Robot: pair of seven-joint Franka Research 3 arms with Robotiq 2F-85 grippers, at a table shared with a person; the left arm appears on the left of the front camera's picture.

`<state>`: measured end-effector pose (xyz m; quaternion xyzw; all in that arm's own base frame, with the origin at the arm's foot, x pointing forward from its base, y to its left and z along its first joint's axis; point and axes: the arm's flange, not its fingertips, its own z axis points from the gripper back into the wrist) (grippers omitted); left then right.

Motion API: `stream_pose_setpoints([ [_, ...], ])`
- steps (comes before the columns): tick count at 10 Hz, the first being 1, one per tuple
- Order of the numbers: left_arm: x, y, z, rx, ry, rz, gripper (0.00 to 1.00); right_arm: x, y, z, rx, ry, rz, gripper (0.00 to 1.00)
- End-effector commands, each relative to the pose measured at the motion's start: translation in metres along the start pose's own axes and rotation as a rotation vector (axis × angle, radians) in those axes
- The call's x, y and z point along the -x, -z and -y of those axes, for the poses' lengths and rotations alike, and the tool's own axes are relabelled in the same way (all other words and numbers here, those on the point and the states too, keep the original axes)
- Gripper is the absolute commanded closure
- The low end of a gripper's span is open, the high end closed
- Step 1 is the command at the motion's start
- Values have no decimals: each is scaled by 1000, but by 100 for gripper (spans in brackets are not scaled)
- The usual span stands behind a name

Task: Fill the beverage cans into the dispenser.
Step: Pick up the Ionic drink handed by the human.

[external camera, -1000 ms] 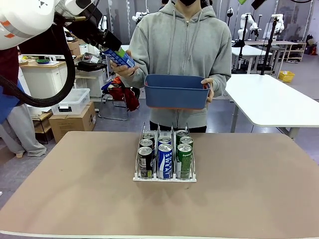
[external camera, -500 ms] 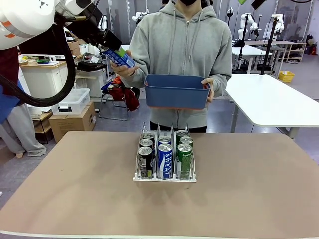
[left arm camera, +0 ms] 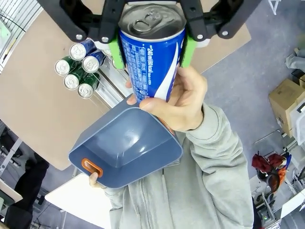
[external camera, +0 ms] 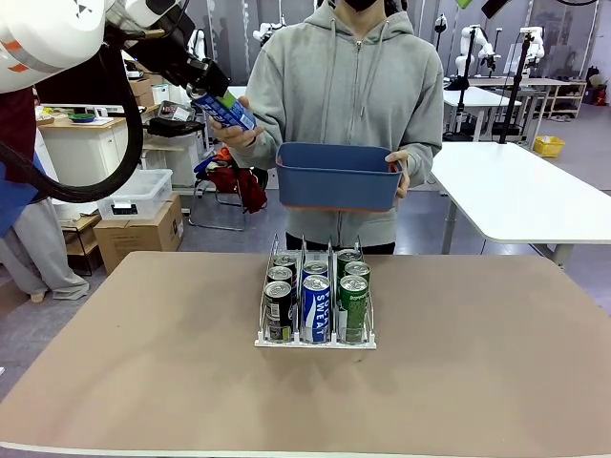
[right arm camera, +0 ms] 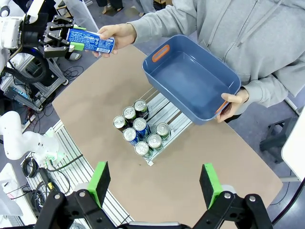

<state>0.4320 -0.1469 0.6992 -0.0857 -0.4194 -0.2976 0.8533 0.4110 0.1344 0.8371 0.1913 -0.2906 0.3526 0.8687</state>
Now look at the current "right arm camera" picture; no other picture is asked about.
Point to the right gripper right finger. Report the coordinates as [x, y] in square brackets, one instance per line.
[209, 183]

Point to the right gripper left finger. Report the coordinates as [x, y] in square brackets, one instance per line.
[100, 181]

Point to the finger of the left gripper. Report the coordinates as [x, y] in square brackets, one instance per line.
[59, 26]
[57, 49]

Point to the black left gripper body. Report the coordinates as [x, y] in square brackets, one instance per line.
[32, 37]

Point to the blue Pocari Sweat can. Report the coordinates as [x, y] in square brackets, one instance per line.
[95, 43]
[140, 124]
[129, 134]

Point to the green soda can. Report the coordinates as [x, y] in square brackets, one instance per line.
[142, 148]
[155, 141]
[162, 129]

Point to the person's right forearm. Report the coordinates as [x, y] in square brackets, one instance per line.
[166, 23]

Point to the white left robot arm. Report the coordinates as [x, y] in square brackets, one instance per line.
[14, 133]

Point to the person's left forearm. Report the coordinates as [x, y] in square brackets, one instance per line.
[274, 90]

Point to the person's right hand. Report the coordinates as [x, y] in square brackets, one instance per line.
[119, 35]

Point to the person's left hand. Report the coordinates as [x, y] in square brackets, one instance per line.
[234, 102]

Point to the electronics control cart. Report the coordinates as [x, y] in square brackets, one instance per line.
[23, 93]

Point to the black stool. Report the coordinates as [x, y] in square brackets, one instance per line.
[276, 138]

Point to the large white table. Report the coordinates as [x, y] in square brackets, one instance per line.
[295, 143]

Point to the person in grey hoodie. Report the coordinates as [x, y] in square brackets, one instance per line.
[250, 35]

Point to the aluminium slotted robot base frame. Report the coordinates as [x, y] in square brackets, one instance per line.
[69, 148]

